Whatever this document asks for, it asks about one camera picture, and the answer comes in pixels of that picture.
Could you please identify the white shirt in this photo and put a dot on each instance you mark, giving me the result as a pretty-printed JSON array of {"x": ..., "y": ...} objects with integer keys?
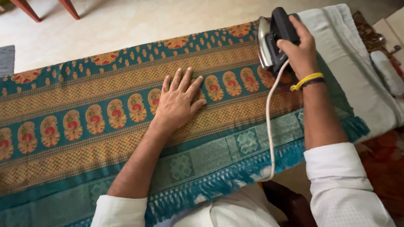
[{"x": 341, "y": 189}]

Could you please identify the black thread wristband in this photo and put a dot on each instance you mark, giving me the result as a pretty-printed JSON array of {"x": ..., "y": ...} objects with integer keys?
[{"x": 315, "y": 82}]

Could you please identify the person's right hand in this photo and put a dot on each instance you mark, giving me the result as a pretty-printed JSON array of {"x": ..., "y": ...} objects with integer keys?
[{"x": 301, "y": 55}]

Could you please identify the yellow thread wristband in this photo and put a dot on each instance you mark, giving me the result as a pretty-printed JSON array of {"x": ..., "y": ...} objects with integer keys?
[{"x": 307, "y": 78}]

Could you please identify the brown patterned cloth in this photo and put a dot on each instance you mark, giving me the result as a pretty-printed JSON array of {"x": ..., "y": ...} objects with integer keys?
[{"x": 367, "y": 33}]

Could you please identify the teal gold patterned saree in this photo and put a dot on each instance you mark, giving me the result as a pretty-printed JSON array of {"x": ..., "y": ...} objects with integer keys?
[{"x": 94, "y": 94}]

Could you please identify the grey floor mat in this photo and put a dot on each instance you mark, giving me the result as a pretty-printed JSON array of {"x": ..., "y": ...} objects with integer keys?
[{"x": 7, "y": 60}]

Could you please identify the red patterned cloth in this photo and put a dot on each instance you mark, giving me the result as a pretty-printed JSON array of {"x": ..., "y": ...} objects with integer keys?
[{"x": 385, "y": 170}]

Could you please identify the grey-white padded block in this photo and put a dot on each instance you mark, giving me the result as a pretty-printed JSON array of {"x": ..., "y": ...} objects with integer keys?
[{"x": 386, "y": 72}]

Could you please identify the black and silver clothes iron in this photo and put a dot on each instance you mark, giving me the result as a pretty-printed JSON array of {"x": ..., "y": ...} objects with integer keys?
[{"x": 277, "y": 30}]

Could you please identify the person's left hand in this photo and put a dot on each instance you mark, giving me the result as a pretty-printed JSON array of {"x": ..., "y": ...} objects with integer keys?
[{"x": 176, "y": 104}]

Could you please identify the beige cardboard box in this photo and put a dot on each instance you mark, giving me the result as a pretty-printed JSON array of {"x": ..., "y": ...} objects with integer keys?
[{"x": 391, "y": 30}]

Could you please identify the brown wooden furniture leg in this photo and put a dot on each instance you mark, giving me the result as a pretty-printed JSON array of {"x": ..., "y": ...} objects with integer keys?
[
  {"x": 70, "y": 8},
  {"x": 26, "y": 9}
]

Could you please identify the pale grey ironing blanket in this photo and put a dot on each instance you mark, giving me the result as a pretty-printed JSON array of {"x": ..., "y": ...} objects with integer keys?
[{"x": 353, "y": 72}]

